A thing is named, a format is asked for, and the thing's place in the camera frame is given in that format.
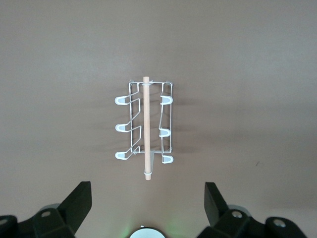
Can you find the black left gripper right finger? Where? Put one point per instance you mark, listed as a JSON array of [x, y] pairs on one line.
[[218, 213]]

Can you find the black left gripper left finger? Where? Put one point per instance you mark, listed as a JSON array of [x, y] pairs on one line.
[[71, 210]]

